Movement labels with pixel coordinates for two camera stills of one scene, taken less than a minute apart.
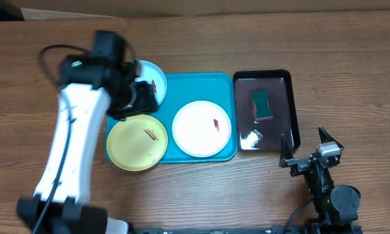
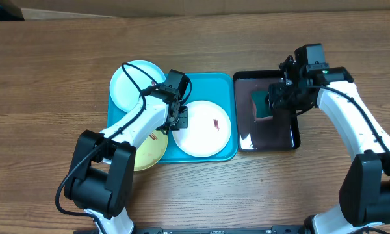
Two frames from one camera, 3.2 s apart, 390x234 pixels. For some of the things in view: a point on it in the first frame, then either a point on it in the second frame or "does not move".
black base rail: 248,229 does not move
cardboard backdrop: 55,10 does not move
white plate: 201,129 does not move
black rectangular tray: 265,108 does not move
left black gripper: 147,103 → 182,123
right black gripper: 301,164 → 278,97
